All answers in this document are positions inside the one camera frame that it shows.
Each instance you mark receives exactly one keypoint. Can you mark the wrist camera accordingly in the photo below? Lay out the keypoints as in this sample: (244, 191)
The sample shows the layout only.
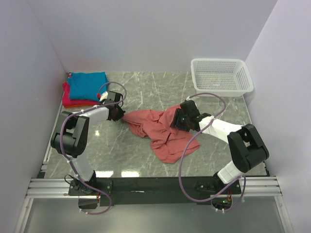
(189, 107)
(110, 97)

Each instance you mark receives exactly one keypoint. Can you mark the folded blue t shirt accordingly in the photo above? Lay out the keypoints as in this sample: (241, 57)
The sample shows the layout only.
(86, 86)

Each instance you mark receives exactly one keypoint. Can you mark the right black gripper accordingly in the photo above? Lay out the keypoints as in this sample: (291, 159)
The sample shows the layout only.
(176, 121)

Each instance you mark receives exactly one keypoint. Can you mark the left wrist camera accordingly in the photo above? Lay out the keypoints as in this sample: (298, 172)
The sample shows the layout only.
(110, 97)

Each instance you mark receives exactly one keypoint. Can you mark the aluminium rail frame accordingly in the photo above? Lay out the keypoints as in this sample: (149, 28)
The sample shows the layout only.
(58, 188)

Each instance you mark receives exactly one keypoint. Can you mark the white plastic basket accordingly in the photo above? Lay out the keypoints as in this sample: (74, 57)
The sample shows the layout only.
(223, 77)

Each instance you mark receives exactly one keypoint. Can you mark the black base beam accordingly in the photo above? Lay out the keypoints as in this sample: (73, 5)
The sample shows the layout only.
(157, 190)

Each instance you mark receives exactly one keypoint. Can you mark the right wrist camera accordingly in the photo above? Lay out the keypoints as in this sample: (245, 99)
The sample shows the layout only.
(189, 107)

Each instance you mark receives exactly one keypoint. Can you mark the folded orange t shirt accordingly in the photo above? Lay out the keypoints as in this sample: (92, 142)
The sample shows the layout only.
(77, 105)

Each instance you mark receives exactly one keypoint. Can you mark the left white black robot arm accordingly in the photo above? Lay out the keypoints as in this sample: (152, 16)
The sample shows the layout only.
(70, 135)

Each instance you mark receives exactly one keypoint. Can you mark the folded magenta t shirt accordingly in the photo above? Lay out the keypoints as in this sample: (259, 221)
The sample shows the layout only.
(67, 101)

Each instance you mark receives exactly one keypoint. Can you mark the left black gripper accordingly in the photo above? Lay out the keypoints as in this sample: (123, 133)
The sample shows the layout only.
(120, 115)

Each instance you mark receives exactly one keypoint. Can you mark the salmon pink t shirt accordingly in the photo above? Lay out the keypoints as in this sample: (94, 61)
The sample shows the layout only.
(167, 143)

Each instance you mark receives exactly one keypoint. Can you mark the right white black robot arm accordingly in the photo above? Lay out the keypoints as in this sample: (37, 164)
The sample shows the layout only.
(246, 146)

